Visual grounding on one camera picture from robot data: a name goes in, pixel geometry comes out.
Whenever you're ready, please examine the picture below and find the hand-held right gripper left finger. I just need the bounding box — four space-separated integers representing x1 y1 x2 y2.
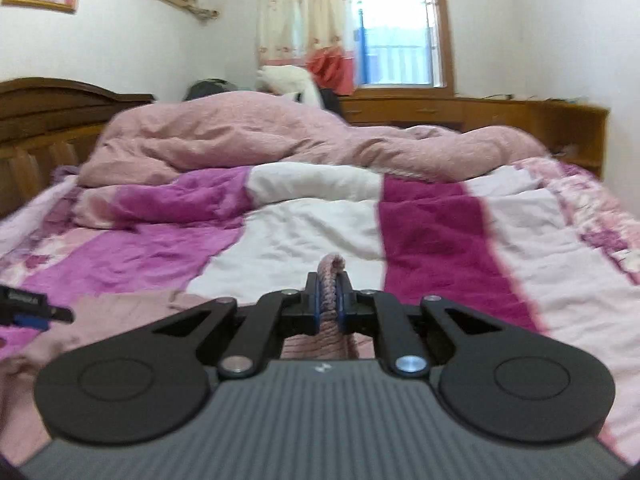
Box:
150 272 321 379

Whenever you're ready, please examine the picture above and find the floral curtain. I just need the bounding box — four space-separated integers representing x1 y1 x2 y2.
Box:
256 0 360 70

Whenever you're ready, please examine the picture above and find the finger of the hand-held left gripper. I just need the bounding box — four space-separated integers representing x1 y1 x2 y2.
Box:
12 307 76 332

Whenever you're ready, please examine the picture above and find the pink comforter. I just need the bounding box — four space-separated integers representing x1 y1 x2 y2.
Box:
77 91 551 189

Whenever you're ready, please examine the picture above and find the wooden bedside cabinet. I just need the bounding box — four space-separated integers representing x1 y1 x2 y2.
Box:
339 92 612 182

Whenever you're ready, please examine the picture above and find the wooden headboard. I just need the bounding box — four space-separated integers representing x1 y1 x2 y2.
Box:
0 77 156 220

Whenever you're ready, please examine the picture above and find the window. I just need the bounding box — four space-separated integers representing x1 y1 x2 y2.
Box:
350 0 457 97

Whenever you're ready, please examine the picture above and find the white plush pillow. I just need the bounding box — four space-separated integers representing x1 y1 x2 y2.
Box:
256 64 322 109

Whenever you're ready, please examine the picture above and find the pink knit sweater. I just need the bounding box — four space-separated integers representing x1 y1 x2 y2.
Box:
0 255 362 466

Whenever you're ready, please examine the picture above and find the dark bag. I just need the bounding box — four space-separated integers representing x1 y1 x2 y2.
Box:
182 78 242 104

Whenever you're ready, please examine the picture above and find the magenta patchwork quilt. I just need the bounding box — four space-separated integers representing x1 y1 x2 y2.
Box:
0 157 640 466

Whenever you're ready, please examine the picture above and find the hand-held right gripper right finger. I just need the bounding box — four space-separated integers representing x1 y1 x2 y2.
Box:
335 272 504 379

